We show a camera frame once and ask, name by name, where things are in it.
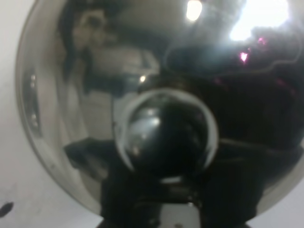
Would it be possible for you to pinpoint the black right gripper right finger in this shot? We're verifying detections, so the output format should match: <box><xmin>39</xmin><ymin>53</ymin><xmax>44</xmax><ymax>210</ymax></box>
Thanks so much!
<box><xmin>198</xmin><ymin>140</ymin><xmax>304</xmax><ymax>228</ymax></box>

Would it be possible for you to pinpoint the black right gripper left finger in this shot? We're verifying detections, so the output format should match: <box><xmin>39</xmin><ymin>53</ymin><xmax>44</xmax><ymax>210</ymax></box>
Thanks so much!
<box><xmin>64</xmin><ymin>139</ymin><xmax>135</xmax><ymax>228</ymax></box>

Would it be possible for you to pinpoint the stainless steel teapot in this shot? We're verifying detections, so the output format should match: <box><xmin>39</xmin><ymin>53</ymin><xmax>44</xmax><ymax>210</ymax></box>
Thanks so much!
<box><xmin>16</xmin><ymin>0</ymin><xmax>304</xmax><ymax>215</ymax></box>

